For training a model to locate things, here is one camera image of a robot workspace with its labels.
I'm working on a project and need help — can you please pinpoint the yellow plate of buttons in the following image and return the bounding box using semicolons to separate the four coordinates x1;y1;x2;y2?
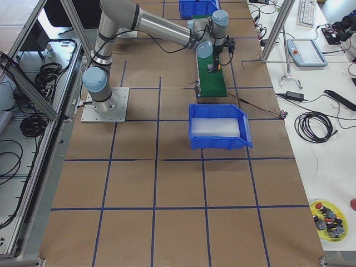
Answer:
309;200;348;242

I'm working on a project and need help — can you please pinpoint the black power adapter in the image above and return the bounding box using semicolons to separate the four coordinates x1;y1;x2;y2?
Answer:
285;91;304;102

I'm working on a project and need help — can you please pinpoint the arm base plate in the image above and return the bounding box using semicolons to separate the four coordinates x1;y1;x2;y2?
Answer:
81;87;130;123

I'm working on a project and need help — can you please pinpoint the coiled black cable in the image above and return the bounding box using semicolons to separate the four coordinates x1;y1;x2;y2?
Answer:
294;111;334;144

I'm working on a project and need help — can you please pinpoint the white keyboard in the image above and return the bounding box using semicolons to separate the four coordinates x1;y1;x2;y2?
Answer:
296;0;317;28

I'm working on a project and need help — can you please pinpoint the blue bin left side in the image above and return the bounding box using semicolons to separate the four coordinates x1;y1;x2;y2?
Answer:
179;0;220;19

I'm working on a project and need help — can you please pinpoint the blue bin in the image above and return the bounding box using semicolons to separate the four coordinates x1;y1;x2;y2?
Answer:
189;104;253;150
179;0;220;19

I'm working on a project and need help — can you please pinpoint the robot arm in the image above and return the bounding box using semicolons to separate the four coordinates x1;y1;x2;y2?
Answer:
82;1;235;112

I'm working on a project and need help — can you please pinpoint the aluminium frame post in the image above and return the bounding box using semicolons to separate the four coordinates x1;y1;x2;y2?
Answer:
260;0;295;63

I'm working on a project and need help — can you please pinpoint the green conveyor belt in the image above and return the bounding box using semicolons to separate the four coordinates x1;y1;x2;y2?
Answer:
195;55;228;98

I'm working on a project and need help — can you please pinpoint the blue bin right side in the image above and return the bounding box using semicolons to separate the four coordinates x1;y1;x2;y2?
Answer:
189;104;253;150

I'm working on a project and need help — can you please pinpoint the teach pendant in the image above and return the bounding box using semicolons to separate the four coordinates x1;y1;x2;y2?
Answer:
286;39;328;67

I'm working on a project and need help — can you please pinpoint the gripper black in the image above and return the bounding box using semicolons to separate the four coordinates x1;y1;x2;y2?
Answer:
212;35;236;71

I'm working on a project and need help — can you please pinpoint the red black conveyor wire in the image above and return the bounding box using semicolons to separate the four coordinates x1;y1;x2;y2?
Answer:
228;93;288;120

